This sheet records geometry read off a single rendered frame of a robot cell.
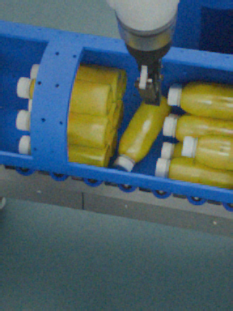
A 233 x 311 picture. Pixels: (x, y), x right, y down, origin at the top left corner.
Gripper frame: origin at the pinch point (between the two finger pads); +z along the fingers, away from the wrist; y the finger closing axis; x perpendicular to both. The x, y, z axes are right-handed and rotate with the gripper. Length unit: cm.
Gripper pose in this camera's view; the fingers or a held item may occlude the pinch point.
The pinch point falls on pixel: (152, 92)
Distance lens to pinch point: 111.5
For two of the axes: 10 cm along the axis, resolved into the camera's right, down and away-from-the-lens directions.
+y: 2.0, -8.9, 4.1
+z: 0.5, 4.2, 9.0
